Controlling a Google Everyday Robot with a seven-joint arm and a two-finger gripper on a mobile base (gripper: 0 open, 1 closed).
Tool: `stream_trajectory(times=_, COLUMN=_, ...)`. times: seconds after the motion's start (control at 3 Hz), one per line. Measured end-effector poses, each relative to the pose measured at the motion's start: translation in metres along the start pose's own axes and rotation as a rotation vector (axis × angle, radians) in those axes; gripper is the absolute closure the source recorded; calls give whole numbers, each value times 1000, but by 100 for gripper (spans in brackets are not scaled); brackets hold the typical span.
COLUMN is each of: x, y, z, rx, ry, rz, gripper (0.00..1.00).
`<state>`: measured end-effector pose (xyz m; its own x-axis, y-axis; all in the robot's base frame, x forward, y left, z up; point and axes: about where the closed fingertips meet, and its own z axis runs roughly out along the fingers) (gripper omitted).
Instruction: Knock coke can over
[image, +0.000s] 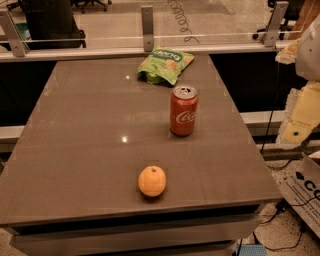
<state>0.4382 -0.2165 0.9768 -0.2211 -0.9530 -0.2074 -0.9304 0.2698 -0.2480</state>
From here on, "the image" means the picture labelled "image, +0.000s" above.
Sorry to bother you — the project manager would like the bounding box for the clear glass barrier panel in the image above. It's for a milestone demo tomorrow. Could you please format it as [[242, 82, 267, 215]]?
[[0, 0, 320, 44]]

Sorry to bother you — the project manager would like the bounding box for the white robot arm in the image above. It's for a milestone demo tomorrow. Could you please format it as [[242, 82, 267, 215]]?
[[276, 16, 320, 148]]

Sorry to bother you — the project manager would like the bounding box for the coiled black cable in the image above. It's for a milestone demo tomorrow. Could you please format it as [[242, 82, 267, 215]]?
[[167, 0, 201, 45]]

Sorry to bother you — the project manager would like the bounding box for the metal rail bracket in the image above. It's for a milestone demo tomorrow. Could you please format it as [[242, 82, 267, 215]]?
[[0, 8, 29, 57], [141, 5, 154, 52], [262, 1, 289, 47]]

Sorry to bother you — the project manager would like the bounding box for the middle metal rail bracket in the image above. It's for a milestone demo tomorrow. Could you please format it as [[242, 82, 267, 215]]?
[[141, 5, 154, 52]]

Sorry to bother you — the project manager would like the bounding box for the red coke can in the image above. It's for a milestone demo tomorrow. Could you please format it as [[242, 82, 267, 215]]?
[[170, 85, 198, 136]]

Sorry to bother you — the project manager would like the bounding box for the left metal rail bracket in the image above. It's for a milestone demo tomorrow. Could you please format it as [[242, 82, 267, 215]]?
[[0, 8, 29, 57]]

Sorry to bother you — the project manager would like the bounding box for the blue floor object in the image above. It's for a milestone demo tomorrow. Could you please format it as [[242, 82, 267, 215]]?
[[236, 244, 267, 256]]

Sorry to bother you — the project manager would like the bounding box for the black office chair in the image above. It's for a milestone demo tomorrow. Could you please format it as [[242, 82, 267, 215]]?
[[252, 0, 305, 40], [19, 0, 86, 50]]

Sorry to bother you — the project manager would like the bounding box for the right metal rail bracket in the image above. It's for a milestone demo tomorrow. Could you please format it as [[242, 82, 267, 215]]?
[[262, 1, 289, 47]]

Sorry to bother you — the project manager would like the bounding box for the white printed cardboard box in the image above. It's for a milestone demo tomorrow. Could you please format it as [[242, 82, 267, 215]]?
[[280, 155, 320, 238]]

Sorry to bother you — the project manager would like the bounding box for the grey cabinet drawer front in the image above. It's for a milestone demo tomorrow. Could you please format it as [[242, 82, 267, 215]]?
[[10, 214, 261, 256]]

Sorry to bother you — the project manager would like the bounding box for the black office chair left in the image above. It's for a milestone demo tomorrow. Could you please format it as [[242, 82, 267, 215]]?
[[19, 0, 86, 50]]

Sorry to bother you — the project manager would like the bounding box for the green chip bag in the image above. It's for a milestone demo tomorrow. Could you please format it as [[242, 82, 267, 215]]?
[[137, 46, 194, 86]]

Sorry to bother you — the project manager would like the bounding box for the orange fruit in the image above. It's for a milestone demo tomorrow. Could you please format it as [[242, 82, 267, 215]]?
[[138, 166, 167, 197]]

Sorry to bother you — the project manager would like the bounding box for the black office chair right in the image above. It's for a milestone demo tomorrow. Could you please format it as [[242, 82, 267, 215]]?
[[252, 0, 305, 40]]

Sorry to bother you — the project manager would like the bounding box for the black floor cable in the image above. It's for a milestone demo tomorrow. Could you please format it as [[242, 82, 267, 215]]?
[[252, 196, 320, 253]]

